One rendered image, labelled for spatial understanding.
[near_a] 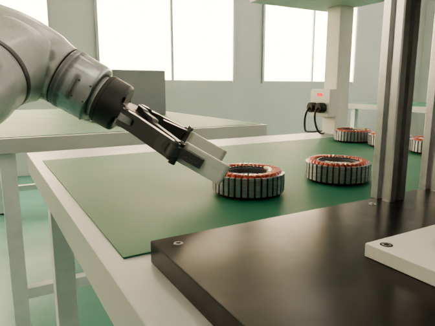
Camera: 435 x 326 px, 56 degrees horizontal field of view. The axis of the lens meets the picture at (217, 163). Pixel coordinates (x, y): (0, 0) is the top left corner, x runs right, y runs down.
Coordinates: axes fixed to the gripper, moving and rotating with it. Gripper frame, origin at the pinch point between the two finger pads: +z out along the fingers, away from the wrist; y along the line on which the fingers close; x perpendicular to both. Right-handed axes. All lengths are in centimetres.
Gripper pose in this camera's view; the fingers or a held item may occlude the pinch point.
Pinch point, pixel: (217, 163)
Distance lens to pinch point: 63.1
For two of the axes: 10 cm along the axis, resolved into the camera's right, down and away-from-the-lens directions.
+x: 5.0, -8.5, -1.5
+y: 0.1, 1.8, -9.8
